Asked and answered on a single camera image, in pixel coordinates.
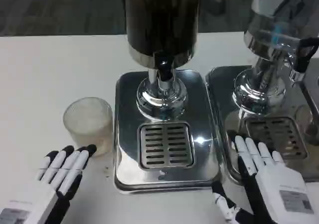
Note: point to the black tap of clear dispenser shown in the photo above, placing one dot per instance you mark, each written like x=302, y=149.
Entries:
x=302, y=57

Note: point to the steel drip tray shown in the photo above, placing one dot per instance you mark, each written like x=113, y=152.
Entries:
x=204, y=124
x=221, y=104

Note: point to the black box with red button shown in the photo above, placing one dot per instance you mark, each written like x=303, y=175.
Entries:
x=214, y=1

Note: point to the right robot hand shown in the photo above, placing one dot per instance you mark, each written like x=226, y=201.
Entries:
x=274, y=184

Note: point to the clear drink dispenser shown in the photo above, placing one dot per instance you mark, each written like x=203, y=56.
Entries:
x=271, y=34

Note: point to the dark drink dispenser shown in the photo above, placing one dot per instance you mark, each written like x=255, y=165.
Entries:
x=162, y=22

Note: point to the black tap of dark dispenser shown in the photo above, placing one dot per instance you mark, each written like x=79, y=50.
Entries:
x=164, y=67

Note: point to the steel drain grid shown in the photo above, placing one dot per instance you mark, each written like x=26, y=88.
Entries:
x=279, y=132
x=165, y=145

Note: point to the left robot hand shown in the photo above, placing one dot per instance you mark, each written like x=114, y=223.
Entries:
x=49, y=184

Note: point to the clear ribbed glass cup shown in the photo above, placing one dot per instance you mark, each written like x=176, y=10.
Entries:
x=87, y=124

